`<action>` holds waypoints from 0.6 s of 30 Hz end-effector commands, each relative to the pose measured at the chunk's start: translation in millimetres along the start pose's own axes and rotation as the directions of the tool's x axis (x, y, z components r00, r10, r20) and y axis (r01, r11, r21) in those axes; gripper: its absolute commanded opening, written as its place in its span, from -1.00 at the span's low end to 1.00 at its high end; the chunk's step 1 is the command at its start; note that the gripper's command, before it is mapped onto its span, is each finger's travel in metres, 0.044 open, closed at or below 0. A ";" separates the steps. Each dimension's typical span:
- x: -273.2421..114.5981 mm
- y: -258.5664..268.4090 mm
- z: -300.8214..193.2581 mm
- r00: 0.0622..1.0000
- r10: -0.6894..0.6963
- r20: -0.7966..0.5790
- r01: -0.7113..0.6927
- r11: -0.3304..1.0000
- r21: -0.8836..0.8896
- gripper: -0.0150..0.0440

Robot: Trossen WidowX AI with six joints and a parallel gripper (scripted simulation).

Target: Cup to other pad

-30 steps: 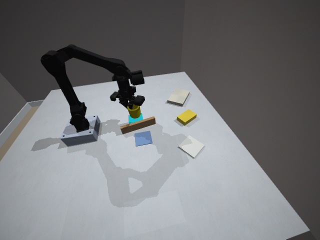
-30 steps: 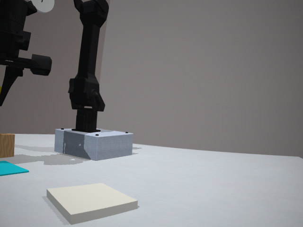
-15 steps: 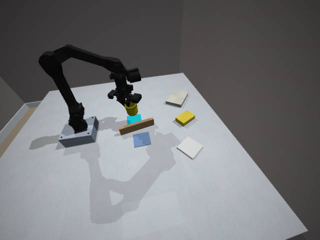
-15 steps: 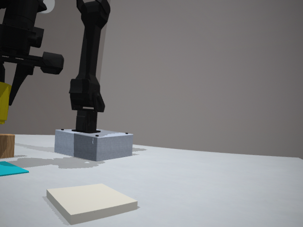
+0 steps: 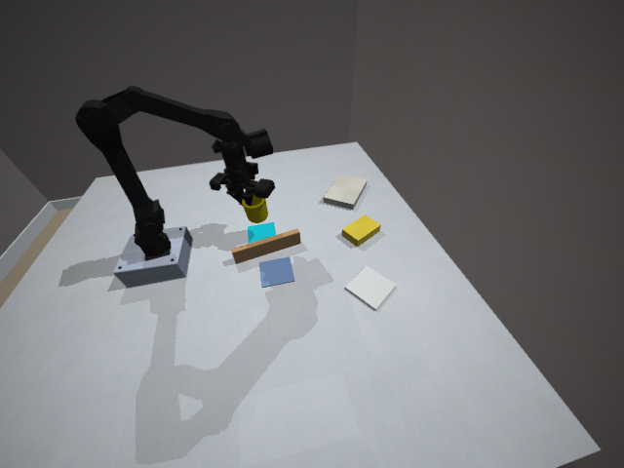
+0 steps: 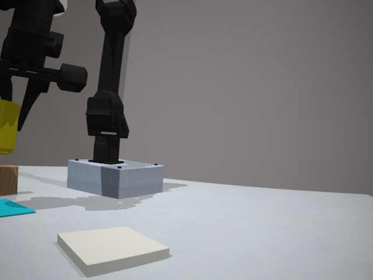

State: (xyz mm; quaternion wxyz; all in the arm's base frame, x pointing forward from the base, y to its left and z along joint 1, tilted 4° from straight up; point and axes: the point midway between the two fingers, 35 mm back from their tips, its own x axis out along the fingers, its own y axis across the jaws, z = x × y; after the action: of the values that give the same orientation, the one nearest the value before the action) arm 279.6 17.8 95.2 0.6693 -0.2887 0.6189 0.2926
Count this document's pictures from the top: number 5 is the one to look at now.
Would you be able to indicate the yellow rectangular block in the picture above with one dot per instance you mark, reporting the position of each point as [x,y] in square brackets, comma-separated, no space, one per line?
[361,230]

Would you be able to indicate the wooden plank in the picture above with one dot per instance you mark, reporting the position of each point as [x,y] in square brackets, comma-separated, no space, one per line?
[266,246]

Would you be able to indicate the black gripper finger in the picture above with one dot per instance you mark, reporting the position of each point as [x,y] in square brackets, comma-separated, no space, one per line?
[237,195]
[248,198]

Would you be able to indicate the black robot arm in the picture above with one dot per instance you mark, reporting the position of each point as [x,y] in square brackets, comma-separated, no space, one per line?
[99,120]

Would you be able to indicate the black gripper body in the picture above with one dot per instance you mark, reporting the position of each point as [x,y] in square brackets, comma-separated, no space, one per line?
[239,177]

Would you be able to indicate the white flat square tile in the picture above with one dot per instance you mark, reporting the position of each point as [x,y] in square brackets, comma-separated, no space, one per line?
[371,287]

